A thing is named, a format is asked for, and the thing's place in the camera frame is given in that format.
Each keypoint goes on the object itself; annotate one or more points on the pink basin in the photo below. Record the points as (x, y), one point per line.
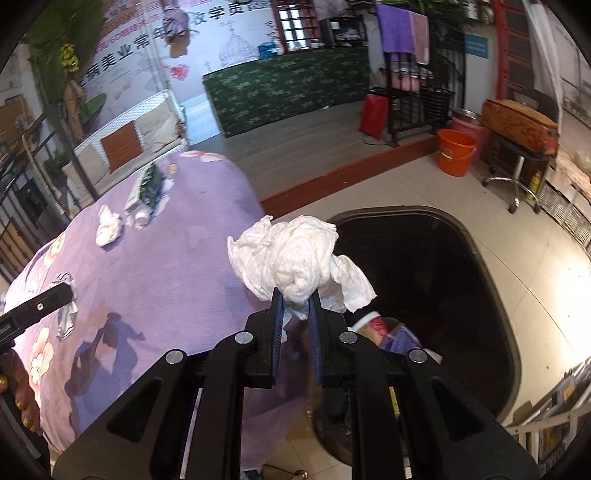
(475, 129)

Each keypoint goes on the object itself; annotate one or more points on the row of white crates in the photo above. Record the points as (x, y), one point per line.
(565, 212)

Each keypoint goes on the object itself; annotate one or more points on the black trash bin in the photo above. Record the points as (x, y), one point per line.
(443, 286)

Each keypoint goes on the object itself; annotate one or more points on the brown patterned case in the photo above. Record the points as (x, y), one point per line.
(519, 124)

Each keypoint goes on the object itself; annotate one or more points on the metal leg stool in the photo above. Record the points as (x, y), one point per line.
(512, 170)

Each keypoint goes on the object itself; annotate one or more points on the white wicker swing sofa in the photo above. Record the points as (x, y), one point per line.
(157, 152)

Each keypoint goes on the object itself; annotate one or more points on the red door frame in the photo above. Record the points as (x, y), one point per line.
(515, 50)

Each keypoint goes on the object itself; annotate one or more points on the printed clear wrapper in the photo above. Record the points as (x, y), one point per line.
(68, 321)

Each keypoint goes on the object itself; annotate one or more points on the small yellow bottle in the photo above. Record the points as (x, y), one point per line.
(534, 184)

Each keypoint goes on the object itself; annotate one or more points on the purple towel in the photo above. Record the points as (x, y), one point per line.
(395, 30)

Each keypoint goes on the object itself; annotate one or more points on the small crumpled white tissue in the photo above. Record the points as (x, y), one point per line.
(108, 226)

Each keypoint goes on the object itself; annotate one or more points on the large white tissue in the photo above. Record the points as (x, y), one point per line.
(291, 258)

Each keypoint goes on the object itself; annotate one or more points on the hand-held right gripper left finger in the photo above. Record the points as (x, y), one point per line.
(277, 339)

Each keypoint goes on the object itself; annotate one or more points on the small white bottle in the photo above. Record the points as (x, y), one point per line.
(139, 217)

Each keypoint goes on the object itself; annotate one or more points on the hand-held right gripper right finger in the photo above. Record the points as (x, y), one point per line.
(315, 344)

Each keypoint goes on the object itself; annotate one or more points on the blue item on counter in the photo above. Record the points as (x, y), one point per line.
(268, 50)

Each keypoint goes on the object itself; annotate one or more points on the red paper cup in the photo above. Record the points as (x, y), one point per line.
(371, 327)

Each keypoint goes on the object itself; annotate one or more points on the white tissue pack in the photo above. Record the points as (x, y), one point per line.
(147, 184)

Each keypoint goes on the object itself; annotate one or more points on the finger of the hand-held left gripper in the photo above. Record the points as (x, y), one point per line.
(37, 309)

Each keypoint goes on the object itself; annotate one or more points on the black framed box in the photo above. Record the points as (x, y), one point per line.
(346, 31)

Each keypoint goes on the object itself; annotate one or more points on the white cushion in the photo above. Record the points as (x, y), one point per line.
(159, 124)

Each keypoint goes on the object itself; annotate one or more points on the white curtain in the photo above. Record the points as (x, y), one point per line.
(545, 50)

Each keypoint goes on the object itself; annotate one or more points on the black metal railing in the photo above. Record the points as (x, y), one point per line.
(27, 203)

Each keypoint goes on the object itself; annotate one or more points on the red window frame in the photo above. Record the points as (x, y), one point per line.
(295, 27)

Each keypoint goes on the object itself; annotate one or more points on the pink towel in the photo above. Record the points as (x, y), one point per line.
(420, 39)

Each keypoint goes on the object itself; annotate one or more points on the red bag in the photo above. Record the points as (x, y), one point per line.
(374, 115)

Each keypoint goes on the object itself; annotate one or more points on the green floral covered counter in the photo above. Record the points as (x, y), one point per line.
(286, 87)

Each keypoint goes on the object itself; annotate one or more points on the black metal rack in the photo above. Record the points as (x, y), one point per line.
(438, 101)

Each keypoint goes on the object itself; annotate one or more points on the person's left hand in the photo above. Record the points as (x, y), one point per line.
(21, 387)

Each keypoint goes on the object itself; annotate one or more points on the green plant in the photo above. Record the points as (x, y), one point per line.
(60, 46)

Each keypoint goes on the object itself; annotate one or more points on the wall poster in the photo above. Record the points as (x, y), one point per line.
(207, 37)

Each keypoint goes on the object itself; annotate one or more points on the orange bucket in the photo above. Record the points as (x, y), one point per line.
(455, 154)

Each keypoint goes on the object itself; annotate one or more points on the purple floral blanket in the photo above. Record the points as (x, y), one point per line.
(175, 286)

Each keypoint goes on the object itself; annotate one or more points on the blue wall sign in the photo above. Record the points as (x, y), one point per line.
(475, 45)

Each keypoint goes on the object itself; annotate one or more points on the orange cushion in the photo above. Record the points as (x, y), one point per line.
(121, 141)

